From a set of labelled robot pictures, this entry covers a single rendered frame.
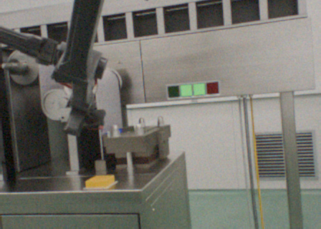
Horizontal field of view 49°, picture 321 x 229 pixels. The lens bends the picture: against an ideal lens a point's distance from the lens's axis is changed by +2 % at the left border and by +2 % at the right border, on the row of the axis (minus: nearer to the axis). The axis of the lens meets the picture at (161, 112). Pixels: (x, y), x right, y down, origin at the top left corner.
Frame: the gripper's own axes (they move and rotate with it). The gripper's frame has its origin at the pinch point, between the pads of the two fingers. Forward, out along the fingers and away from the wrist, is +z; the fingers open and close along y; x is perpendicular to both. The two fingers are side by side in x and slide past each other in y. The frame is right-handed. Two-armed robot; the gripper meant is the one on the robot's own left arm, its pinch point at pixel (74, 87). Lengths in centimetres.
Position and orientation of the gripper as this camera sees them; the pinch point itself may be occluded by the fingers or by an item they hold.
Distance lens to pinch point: 139.5
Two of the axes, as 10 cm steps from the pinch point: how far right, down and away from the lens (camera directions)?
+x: 1.8, -8.1, 5.6
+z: 1.4, 5.9, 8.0
